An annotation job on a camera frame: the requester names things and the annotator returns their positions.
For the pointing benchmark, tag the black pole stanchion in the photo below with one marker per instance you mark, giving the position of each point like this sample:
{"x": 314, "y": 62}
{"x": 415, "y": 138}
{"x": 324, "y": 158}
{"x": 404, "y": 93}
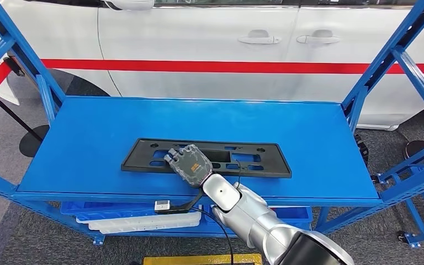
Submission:
{"x": 32, "y": 141}

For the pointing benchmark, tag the black plastic plate frame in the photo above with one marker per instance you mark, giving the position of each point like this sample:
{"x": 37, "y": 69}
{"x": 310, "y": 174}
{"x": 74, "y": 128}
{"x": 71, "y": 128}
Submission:
{"x": 279, "y": 166}

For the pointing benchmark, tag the black camera bracket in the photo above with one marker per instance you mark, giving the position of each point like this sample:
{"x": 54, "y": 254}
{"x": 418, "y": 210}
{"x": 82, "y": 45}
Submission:
{"x": 182, "y": 209}

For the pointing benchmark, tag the white car, red stripe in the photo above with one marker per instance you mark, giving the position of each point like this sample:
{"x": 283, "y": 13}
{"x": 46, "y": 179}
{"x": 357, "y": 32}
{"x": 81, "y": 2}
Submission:
{"x": 197, "y": 36}

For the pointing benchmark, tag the grey stanchion post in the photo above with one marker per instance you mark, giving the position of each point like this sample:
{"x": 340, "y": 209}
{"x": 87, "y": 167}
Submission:
{"x": 14, "y": 66}

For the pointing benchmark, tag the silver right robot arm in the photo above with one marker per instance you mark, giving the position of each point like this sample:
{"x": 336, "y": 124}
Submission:
{"x": 256, "y": 226}

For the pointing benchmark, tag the black round stanchion base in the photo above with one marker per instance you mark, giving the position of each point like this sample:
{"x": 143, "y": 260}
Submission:
{"x": 416, "y": 149}

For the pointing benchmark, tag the black ribbed plastic part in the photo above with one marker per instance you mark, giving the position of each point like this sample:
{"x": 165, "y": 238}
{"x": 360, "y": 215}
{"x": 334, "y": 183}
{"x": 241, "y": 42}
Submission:
{"x": 361, "y": 148}

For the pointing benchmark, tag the blue steel shelf rack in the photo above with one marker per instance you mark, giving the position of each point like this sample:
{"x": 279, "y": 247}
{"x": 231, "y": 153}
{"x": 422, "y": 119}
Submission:
{"x": 87, "y": 146}

